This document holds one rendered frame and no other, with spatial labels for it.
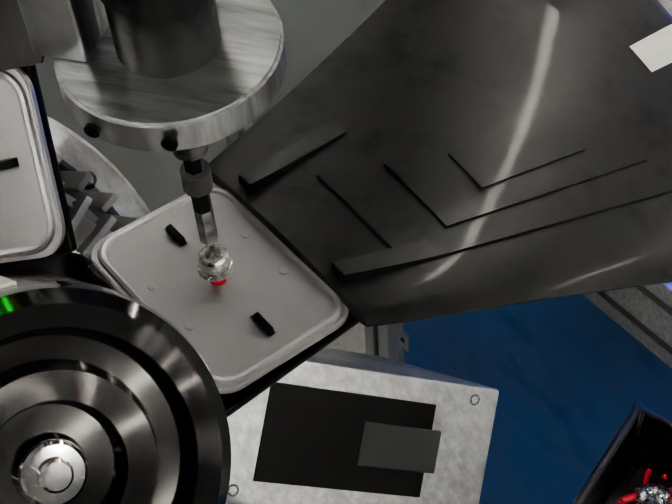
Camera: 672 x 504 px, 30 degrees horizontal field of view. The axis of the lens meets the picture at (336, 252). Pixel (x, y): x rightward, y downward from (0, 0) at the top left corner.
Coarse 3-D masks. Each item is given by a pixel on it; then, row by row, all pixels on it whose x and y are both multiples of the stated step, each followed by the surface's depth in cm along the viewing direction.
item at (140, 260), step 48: (144, 240) 49; (192, 240) 49; (240, 240) 49; (144, 288) 47; (192, 288) 47; (240, 288) 47; (288, 288) 48; (192, 336) 46; (240, 336) 46; (288, 336) 46; (240, 384) 44
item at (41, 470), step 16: (48, 448) 39; (64, 448) 39; (32, 464) 39; (48, 464) 39; (64, 464) 39; (80, 464) 39; (32, 480) 39; (48, 480) 39; (64, 480) 39; (80, 480) 39; (32, 496) 39; (48, 496) 39; (64, 496) 39
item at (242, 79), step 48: (48, 0) 36; (96, 0) 37; (240, 0) 39; (48, 48) 37; (96, 48) 38; (240, 48) 38; (96, 96) 37; (144, 96) 36; (192, 96) 36; (240, 96) 36; (144, 144) 36; (192, 144) 37
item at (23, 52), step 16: (0, 0) 40; (16, 0) 40; (0, 16) 40; (16, 16) 40; (0, 32) 40; (16, 32) 40; (0, 48) 40; (16, 48) 40; (32, 48) 40; (0, 64) 40; (16, 64) 40; (32, 64) 40
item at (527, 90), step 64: (448, 0) 57; (512, 0) 57; (640, 0) 59; (320, 64) 55; (384, 64) 55; (448, 64) 55; (512, 64) 55; (576, 64) 56; (640, 64) 57; (256, 128) 53; (320, 128) 52; (384, 128) 52; (448, 128) 53; (512, 128) 53; (576, 128) 54; (640, 128) 55; (256, 192) 50; (320, 192) 50; (384, 192) 50; (448, 192) 50; (512, 192) 51; (576, 192) 52; (640, 192) 53; (320, 256) 48; (384, 256) 48; (448, 256) 49; (512, 256) 49; (576, 256) 50; (640, 256) 51; (384, 320) 47
